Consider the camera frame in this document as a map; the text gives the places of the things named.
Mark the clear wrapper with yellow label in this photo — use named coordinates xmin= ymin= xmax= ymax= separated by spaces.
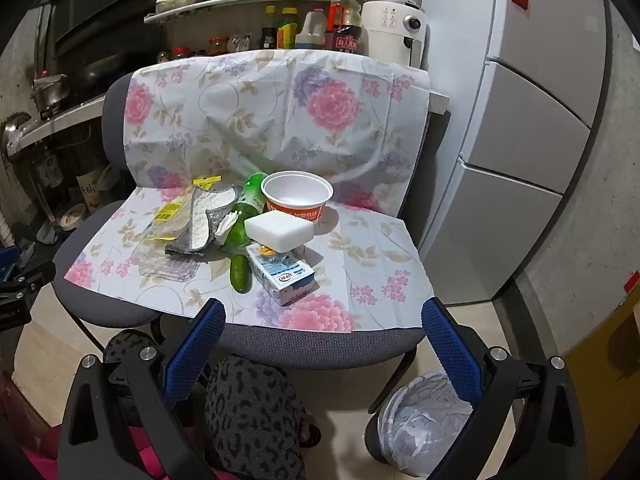
xmin=145 ymin=176 xmax=223 ymax=241

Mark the white sponge block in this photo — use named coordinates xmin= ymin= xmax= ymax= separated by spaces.
xmin=244 ymin=210 xmax=315 ymax=254

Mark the white plastic bucket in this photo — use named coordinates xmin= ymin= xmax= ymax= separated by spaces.
xmin=75 ymin=165 xmax=121 ymax=211

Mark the white paper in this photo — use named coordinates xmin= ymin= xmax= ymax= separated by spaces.
xmin=214 ymin=212 xmax=239 ymax=246

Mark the grey refrigerator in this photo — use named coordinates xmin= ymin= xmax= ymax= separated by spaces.
xmin=417 ymin=0 xmax=609 ymax=306

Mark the white and orange noodle bowl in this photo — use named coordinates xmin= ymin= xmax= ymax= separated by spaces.
xmin=261 ymin=171 xmax=334 ymax=225

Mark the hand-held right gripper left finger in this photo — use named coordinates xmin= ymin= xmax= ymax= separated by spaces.
xmin=57 ymin=299 xmax=227 ymax=480

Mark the white bin liner bag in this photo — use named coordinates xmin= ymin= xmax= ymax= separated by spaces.
xmin=377 ymin=371 xmax=475 ymax=480

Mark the white kitchen appliance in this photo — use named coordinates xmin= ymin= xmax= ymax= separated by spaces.
xmin=361 ymin=0 xmax=429 ymax=69

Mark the black wok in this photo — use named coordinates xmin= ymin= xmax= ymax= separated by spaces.
xmin=75 ymin=52 xmax=126 ymax=96

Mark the chair with floral cover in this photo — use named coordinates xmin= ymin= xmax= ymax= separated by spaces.
xmin=64 ymin=50 xmax=435 ymax=335

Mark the blue and white milk carton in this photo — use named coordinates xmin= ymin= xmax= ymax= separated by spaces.
xmin=246 ymin=242 xmax=317 ymax=307

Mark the oil jug with red cap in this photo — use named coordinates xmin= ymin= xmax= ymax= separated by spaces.
xmin=294 ymin=7 xmax=327 ymax=51

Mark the large dark soy sauce bottle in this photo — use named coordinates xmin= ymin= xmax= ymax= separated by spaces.
xmin=325 ymin=0 xmax=363 ymax=54

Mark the grey and white dishcloth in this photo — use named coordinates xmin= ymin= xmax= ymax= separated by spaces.
xmin=165 ymin=185 xmax=244 ymax=257

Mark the yellow door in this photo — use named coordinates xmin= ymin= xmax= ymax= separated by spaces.
xmin=565 ymin=295 xmax=640 ymax=461

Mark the green cucumber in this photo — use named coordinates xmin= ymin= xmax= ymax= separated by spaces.
xmin=229 ymin=254 xmax=251 ymax=294

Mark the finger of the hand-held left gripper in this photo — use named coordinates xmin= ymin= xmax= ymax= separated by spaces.
xmin=0 ymin=247 xmax=57 ymax=295

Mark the kitchen counter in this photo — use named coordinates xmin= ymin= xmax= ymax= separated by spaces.
xmin=20 ymin=92 xmax=109 ymax=150

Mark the clear plastic tray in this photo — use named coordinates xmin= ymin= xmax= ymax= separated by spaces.
xmin=135 ymin=240 xmax=201 ymax=284

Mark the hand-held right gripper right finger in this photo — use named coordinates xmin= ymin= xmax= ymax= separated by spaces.
xmin=421 ymin=297 xmax=584 ymax=480

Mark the person's left leg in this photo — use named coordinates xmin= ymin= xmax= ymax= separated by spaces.
xmin=103 ymin=329 xmax=162 ymax=367

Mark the green plastic bottle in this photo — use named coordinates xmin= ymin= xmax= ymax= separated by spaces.
xmin=220 ymin=172 xmax=271 ymax=253

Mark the pink garment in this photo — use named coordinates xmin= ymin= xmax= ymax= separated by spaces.
xmin=30 ymin=425 xmax=167 ymax=480

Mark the dark bottle with yellow cap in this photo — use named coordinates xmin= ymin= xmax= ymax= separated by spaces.
xmin=260 ymin=6 xmax=279 ymax=50

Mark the black trash bin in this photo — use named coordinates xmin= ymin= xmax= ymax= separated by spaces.
xmin=364 ymin=371 xmax=476 ymax=480

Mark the steel pot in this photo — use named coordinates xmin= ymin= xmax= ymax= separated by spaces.
xmin=32 ymin=74 xmax=71 ymax=111

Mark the yellow and green bottle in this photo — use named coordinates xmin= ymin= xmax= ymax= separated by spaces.
xmin=276 ymin=7 xmax=300 ymax=50

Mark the black range hood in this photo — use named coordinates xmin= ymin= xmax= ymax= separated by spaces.
xmin=30 ymin=0 xmax=171 ymax=57

